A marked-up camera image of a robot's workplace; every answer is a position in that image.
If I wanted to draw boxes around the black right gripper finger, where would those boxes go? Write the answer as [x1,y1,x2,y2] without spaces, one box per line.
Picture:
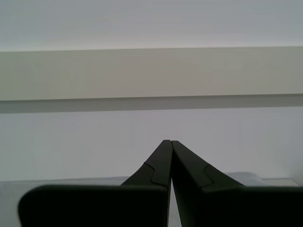
[171,140,303,227]
[18,139,173,227]

